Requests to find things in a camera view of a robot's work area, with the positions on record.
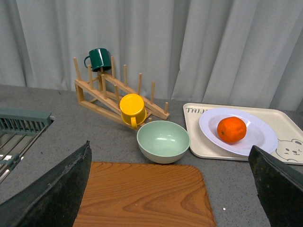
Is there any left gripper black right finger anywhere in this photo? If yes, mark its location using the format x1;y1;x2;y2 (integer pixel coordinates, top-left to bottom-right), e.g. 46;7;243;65
249;145;303;227

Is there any wooden peg drying rack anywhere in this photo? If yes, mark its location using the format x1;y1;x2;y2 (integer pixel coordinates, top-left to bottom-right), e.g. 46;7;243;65
73;56;169;128

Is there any beige bear serving tray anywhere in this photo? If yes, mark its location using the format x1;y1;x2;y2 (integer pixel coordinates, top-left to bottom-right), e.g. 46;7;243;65
183;103;303;165

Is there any wooden cutting board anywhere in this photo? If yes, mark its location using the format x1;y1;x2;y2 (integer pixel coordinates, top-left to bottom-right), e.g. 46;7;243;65
74;162;216;227

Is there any light green bowl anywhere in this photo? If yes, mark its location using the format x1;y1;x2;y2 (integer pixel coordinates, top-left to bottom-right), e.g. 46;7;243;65
137;121;191;164

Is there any grey curtain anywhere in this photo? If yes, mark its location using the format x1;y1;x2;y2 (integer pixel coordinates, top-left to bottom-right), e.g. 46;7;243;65
0;0;303;111

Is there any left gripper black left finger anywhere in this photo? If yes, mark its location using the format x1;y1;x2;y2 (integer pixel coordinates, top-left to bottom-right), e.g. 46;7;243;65
0;141;92;227

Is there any yellow mug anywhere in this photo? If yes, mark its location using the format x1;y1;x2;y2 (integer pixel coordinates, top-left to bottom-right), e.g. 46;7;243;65
119;94;147;129

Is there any dark green mug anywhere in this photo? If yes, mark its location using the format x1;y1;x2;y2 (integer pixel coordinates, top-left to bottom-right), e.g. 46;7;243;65
83;48;112;72

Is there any orange fruit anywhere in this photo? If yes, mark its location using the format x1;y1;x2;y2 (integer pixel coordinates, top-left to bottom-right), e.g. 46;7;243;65
217;116;247;143

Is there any white round plate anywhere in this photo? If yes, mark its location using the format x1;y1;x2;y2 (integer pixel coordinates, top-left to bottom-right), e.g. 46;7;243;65
199;107;278;156

